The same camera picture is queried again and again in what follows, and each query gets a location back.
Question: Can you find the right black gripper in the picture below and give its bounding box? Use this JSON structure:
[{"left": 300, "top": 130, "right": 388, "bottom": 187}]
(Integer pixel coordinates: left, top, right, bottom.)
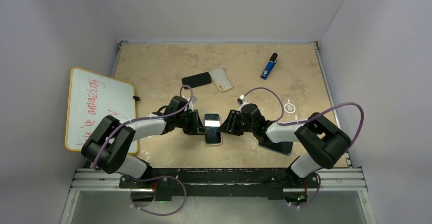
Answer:
[{"left": 218, "top": 109, "right": 256, "bottom": 136}]

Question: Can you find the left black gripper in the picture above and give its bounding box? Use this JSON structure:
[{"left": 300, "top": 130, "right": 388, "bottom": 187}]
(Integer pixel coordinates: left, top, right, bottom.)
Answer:
[{"left": 175, "top": 109, "right": 206, "bottom": 135}]

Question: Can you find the black phone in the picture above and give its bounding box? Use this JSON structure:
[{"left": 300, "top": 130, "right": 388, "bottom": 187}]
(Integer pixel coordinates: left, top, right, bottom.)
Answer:
[{"left": 204, "top": 114, "right": 222, "bottom": 146}]

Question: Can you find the dark blue phone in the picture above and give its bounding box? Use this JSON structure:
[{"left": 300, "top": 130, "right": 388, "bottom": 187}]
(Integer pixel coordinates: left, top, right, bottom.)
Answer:
[{"left": 258, "top": 142, "right": 293, "bottom": 155}]

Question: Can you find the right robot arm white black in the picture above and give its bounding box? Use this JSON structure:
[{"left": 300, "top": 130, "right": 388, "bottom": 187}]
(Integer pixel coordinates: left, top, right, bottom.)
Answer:
[{"left": 218, "top": 103, "right": 353, "bottom": 187}]

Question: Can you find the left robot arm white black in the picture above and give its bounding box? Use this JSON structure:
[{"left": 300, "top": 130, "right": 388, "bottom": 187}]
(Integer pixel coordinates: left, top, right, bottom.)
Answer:
[{"left": 81, "top": 96, "right": 206, "bottom": 188}]

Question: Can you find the black phone face down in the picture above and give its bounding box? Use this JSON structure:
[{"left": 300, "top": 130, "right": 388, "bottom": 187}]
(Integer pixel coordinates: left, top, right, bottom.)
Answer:
[{"left": 181, "top": 72, "right": 212, "bottom": 88}]

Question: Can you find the blue marker black cap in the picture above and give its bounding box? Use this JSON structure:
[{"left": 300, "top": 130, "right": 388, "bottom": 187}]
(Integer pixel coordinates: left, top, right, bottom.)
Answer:
[{"left": 260, "top": 53, "right": 278, "bottom": 80}]

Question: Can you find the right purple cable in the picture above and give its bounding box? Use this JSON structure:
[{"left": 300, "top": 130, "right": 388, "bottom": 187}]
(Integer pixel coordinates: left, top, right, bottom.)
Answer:
[{"left": 238, "top": 87, "right": 365, "bottom": 209}]

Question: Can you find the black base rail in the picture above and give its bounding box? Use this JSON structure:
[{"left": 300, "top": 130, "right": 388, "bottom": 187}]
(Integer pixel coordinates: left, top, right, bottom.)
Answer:
[{"left": 119, "top": 167, "right": 319, "bottom": 203}]

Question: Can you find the whiteboard with yellow frame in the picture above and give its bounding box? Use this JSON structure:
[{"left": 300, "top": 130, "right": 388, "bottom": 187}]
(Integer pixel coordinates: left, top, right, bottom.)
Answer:
[{"left": 65, "top": 68, "right": 136, "bottom": 151}]

